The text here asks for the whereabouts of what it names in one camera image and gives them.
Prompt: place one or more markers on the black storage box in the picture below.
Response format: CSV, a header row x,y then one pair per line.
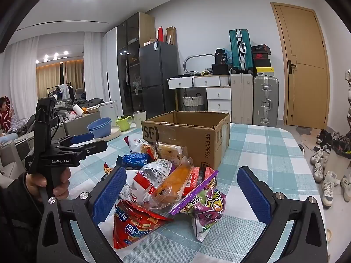
x,y
220,69

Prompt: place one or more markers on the teal suitcase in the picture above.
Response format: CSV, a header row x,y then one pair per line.
x,y
238,49

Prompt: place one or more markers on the person's left forearm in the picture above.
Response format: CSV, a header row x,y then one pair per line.
x,y
16,213

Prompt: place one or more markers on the silver rounded frame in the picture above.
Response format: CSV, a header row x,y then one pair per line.
x,y
189,60

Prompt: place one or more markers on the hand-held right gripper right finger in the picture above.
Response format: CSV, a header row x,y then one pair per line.
x,y
253,194

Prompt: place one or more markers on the blue cookie packet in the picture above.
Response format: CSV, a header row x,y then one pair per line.
x,y
134,159

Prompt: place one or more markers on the black printed box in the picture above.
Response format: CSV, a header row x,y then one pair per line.
x,y
221,57

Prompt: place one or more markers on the red and black shoebox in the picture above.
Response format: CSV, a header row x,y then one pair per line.
x,y
260,56

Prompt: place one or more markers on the plain black shoebox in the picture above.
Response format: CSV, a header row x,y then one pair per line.
x,y
262,63

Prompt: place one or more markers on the cream round tray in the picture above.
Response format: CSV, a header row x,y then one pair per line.
x,y
113,134

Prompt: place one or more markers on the grey sofa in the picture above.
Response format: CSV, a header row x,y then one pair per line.
x,y
79,123

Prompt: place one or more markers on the checkered tablecloth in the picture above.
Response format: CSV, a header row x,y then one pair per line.
x,y
260,148

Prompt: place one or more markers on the pile of shoes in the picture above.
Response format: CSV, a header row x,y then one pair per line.
x,y
329,180

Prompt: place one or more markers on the white paper cup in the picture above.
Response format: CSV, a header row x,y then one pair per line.
x,y
78,110

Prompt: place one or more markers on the woven basket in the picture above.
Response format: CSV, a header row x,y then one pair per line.
x,y
194,104

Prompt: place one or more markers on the dark glass cabinet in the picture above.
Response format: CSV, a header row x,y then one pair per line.
x,y
129,60

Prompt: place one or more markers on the clear orange cake packet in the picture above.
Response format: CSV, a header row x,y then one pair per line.
x,y
172,183

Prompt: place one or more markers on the small red snack packet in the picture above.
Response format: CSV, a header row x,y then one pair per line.
x,y
107,169

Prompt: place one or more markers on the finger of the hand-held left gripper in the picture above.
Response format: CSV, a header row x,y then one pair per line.
x,y
93,146
82,137

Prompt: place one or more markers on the blue plastic bowl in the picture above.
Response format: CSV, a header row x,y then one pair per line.
x,y
105,133
98,123

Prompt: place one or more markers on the purple grape candy packet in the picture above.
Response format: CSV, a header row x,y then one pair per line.
x,y
208,201

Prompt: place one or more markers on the shoe rack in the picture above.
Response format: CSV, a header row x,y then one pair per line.
x,y
348,109

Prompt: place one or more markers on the brown cardboard box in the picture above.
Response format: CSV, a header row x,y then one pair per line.
x,y
175,131

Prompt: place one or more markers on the beige suitcase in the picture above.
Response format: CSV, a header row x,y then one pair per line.
x,y
241,98

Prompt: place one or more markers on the red brick-print snack packet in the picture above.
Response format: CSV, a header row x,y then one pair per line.
x,y
195,177

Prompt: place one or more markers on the grey door mat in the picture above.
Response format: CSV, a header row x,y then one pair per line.
x,y
303,131

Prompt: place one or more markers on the person's left hand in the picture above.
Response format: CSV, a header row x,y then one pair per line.
x,y
62,182

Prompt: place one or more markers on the dark grey fridge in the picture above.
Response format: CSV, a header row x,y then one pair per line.
x,y
157,82

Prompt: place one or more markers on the blue plastic bag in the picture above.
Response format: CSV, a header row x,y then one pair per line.
x,y
228,56

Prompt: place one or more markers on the clothes rack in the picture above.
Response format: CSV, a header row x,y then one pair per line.
x,y
61,89

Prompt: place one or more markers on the white curtain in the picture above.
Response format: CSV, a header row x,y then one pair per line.
x,y
94,65

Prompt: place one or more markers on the white red noodle snack packet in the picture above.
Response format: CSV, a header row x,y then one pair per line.
x,y
152,172

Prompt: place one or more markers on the silver suitcase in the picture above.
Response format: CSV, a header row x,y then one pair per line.
x,y
265,101

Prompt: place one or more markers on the white floor appliance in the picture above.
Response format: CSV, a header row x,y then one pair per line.
x,y
108,112

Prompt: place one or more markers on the white lidded cup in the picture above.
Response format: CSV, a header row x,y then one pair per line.
x,y
139,119

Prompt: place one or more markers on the white desk with drawers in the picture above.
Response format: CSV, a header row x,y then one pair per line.
x,y
208,81

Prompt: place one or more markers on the red box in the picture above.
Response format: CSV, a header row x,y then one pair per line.
x,y
160,34

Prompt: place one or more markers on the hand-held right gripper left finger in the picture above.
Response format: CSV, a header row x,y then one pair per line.
x,y
109,194

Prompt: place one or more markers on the red triangular chip packet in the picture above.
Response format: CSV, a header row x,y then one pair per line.
x,y
134,224

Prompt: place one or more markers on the green watering pot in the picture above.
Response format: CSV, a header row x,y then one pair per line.
x,y
123,123

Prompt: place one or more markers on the open cardboard carton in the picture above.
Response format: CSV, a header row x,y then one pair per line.
x,y
170,36

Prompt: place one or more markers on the yellow and black shoebox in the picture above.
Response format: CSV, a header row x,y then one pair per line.
x,y
264,71

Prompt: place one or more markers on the wooden door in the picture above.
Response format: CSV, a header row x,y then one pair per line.
x,y
301,65

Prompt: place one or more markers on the yellow brown cake packet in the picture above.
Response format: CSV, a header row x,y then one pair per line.
x,y
170,150

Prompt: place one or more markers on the beige curtains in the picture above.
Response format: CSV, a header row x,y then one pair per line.
x,y
54,74

